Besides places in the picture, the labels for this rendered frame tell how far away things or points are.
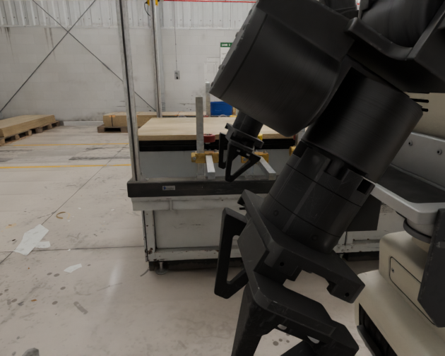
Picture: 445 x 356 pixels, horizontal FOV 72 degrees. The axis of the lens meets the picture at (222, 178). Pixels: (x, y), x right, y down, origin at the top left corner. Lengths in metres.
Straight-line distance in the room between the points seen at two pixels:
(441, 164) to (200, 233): 1.60
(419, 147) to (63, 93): 9.05
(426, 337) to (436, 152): 0.28
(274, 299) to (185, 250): 1.83
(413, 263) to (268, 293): 0.47
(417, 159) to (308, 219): 0.37
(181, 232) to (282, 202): 1.76
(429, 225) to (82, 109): 8.98
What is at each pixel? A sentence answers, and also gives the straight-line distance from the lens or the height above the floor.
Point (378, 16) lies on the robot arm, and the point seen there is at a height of 1.22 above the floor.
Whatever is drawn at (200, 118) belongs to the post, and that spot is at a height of 1.01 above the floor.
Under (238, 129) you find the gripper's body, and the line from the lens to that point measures 0.62.
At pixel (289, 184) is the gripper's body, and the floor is 1.12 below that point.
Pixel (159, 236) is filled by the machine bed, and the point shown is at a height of 0.26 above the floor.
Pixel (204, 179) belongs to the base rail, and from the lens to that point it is 1.54.
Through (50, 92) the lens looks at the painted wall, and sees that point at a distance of 9.43.
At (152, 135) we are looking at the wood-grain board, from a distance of 1.67.
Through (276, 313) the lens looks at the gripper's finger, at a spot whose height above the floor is 1.07.
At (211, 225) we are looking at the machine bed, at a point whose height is 0.32.
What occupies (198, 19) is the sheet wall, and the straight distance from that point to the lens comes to 8.76.
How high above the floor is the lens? 1.18
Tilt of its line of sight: 18 degrees down
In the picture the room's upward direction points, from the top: straight up
